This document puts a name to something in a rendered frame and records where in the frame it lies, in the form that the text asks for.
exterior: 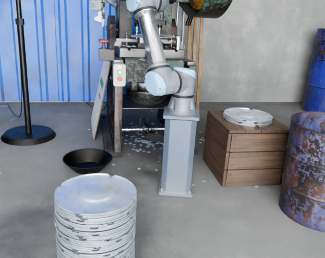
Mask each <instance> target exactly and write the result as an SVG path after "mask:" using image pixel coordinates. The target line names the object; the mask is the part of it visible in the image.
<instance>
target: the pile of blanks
mask: <svg viewBox="0 0 325 258"><path fill-rule="evenodd" d="M132 200H133V199H132ZM136 202H137V196H136V198H135V200H134V201H133V202H132V203H131V204H130V205H129V206H128V207H126V208H124V209H122V210H120V211H118V212H115V213H111V214H106V215H102V216H81V215H78V213H77V214H73V213H69V212H67V211H65V210H63V209H61V208H60V207H59V206H58V205H57V204H56V202H55V200H54V209H55V211H54V216H55V220H54V224H55V227H56V248H57V258H135V223H136Z"/></svg>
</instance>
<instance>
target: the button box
mask: <svg viewBox="0 0 325 258"><path fill-rule="evenodd" d="M118 66H121V67H122V69H121V71H122V74H121V75H118V73H117V71H118V70H119V69H118ZM118 77H121V78H122V81H118V80H117V78H118ZM113 85H114V87H113V109H112V108H111V107H110V105H109V104H108V103H106V105H107V104H108V105H109V107H110V109H111V110H114V91H115V86H116V87H124V86H125V85H126V65H125V64H124V63H114V64H113ZM106 105H105V107H106ZM105 107H104V109H105ZM104 109H103V110H104ZM103 110H101V111H103Z"/></svg>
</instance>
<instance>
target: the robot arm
mask: <svg viewBox="0 0 325 258"><path fill-rule="evenodd" d="M105 2H108V3H109V4H111V6H112V7H114V8H117V7H118V3H117V2H115V1H113V0H91V10H96V11H98V10H101V11H99V12H98V16H96V17H95V18H94V19H95V21H97V22H101V27H103V26H104V24H105ZM126 4H127V9H128V10H129V11H130V12H133V14H134V18H135V19H137V20H138V22H139V26H140V30H141V34H142V38H143V42H144V46H145V51H146V55H147V59H148V64H149V68H148V69H147V74H146V75H145V86H146V88H147V90H148V92H149V93H151V94H152V95H154V96H158V95H159V96H162V95H168V94H171V99H170V102H169V104H168V107H167V112H168V113H170V114H173V115H179V116H191V115H194V114H196V106H195V102H194V89H195V79H196V77H195V76H196V72H195V71H194V70H192V69H188V68H182V67H173V70H171V67H170V64H168V63H166V59H165V55H164V50H163V46H162V43H161V39H160V34H159V30H158V26H157V22H156V17H155V16H156V14H157V13H160V12H163V11H164V10H165V9H166V8H167V6H168V4H169V0H127V1H126Z"/></svg>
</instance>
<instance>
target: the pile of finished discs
mask: <svg viewBox="0 0 325 258"><path fill-rule="evenodd" d="M223 118H224V119H225V120H226V121H228V122H231V123H234V124H238V125H243V126H253V127H257V126H258V127H261V126H268V125H270V124H271V123H272V119H273V116H272V115H271V114H269V113H267V112H264V111H260V110H256V109H253V110H250V109H249V108H243V107H234V108H229V109H226V110H225V111H224V113H223ZM256 125H257V126H256Z"/></svg>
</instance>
